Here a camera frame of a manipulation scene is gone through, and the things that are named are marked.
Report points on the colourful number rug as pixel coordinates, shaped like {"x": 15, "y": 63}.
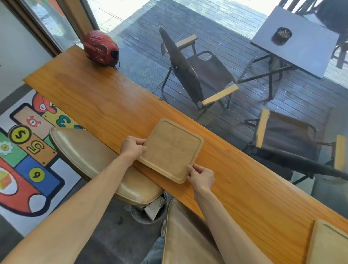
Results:
{"x": 27, "y": 168}

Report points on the brown folding chair orange armrests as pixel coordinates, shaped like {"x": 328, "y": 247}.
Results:
{"x": 285, "y": 136}

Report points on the dark folding table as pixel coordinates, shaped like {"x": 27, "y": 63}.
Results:
{"x": 304, "y": 46}

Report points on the dark folding chair pale armrests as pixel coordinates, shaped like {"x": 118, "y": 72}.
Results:
{"x": 206, "y": 73}

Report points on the grey doormat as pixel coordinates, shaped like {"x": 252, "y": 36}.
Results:
{"x": 138, "y": 65}

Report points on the person's left hand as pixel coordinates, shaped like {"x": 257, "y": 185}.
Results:
{"x": 131, "y": 148}

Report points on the person's right hand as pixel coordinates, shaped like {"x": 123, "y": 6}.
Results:
{"x": 202, "y": 180}

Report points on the person's right forearm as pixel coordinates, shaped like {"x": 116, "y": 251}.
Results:
{"x": 231, "y": 234}

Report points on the person's left forearm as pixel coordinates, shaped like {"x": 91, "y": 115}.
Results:
{"x": 68, "y": 217}

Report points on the grey waste bin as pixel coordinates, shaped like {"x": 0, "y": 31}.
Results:
{"x": 137, "y": 215}

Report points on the black folding armchair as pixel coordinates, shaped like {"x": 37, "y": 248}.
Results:
{"x": 331, "y": 16}

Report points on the red helmet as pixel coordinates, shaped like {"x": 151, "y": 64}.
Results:
{"x": 99, "y": 47}

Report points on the wooden picket fence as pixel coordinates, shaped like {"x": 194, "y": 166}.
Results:
{"x": 296, "y": 5}

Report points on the wooden tray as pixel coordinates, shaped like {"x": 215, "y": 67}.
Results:
{"x": 329, "y": 244}
{"x": 159, "y": 174}
{"x": 174, "y": 147}

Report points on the person's blue jeans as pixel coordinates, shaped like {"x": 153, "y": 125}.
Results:
{"x": 155, "y": 253}

